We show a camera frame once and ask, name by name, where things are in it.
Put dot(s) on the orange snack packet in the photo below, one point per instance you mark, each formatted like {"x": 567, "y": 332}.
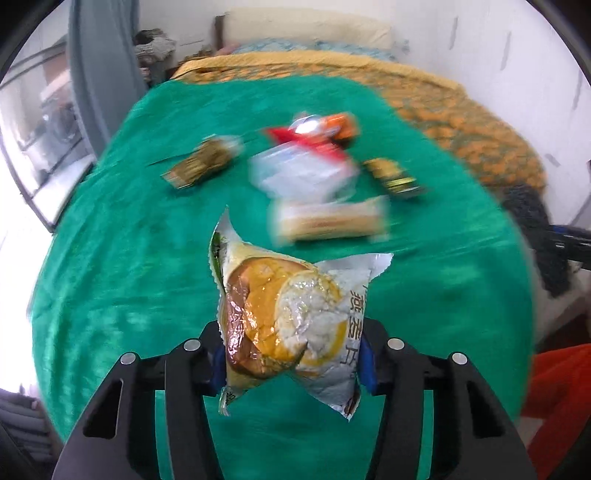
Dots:
{"x": 341, "y": 127}

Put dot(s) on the cream padded headboard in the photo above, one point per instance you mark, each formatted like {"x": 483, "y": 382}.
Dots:
{"x": 300, "y": 27}

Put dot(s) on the gold brown snack wrapper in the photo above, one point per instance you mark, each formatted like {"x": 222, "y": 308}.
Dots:
{"x": 198, "y": 161}

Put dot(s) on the red snack packet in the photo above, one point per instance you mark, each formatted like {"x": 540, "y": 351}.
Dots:
{"x": 281, "y": 135}

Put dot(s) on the beige biscuit box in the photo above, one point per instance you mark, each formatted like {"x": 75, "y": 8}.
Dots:
{"x": 328, "y": 221}

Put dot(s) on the green patterned cloth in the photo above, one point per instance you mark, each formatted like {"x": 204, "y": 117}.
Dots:
{"x": 115, "y": 277}

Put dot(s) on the yellow blanket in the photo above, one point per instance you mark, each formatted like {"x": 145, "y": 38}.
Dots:
{"x": 277, "y": 62}

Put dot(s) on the yellow black snack wrapper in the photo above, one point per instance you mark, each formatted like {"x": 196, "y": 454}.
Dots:
{"x": 392, "y": 177}

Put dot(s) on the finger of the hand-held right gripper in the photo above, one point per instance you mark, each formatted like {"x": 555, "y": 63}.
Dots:
{"x": 572, "y": 237}

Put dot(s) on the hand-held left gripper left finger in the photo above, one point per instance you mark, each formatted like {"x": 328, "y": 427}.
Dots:
{"x": 216, "y": 374}

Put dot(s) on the bread picture snack packet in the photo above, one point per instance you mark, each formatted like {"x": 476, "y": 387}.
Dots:
{"x": 277, "y": 314}

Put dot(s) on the pile of clothes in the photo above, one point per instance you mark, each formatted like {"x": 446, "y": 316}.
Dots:
{"x": 154, "y": 46}

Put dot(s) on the teal floral pillow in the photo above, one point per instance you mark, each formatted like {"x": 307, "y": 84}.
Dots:
{"x": 351, "y": 49}
{"x": 277, "y": 45}

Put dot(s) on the black framed glass door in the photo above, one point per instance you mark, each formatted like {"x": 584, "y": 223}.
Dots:
{"x": 46, "y": 138}

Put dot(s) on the black mesh net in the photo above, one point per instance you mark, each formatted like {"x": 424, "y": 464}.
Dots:
{"x": 531, "y": 230}

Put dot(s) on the grey blue curtain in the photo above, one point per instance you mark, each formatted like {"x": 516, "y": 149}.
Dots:
{"x": 101, "y": 69}

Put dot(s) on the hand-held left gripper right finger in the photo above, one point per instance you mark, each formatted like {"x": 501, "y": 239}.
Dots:
{"x": 369, "y": 369}

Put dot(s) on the clear plastic box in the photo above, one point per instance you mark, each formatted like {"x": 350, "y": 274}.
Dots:
{"x": 295, "y": 173}

